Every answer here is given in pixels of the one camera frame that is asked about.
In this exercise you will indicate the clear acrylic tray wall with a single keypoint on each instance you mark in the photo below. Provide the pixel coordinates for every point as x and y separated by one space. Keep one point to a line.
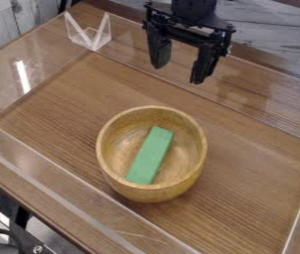
60 91

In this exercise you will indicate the brown wooden bowl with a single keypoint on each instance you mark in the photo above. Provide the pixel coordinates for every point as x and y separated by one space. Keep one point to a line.
119 141

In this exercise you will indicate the clear acrylic corner bracket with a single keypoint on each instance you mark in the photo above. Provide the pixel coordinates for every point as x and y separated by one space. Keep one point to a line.
89 38

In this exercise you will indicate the black metal table leg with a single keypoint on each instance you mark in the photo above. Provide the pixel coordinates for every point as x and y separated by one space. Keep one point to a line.
28 243

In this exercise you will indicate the green rectangular block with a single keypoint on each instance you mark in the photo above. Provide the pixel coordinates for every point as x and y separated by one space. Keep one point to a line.
150 156

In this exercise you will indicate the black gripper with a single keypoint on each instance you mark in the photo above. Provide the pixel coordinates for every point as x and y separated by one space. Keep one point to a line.
187 14

